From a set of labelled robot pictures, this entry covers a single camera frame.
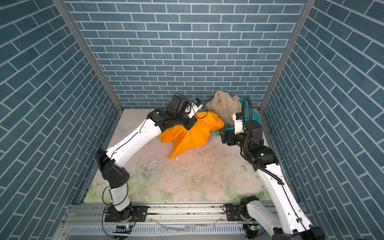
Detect orange shorts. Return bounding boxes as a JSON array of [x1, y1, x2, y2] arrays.
[[159, 112, 225, 159]]

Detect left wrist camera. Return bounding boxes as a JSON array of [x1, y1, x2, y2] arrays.
[[166, 94, 205, 119]]

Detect beige shorts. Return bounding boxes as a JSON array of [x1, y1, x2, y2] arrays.
[[206, 91, 242, 127]]

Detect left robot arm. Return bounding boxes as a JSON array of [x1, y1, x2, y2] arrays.
[[95, 109, 197, 222]]

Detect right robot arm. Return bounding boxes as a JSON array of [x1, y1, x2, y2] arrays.
[[220, 130, 325, 240]]

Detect teal plastic basket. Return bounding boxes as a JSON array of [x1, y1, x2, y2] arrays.
[[215, 98, 261, 136]]

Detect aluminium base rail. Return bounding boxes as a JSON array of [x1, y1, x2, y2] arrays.
[[53, 202, 316, 240]]

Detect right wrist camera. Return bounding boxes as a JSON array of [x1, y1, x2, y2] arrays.
[[233, 113, 244, 135]]

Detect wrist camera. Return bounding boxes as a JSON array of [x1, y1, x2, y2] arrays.
[[166, 94, 205, 119], [233, 113, 244, 135]]

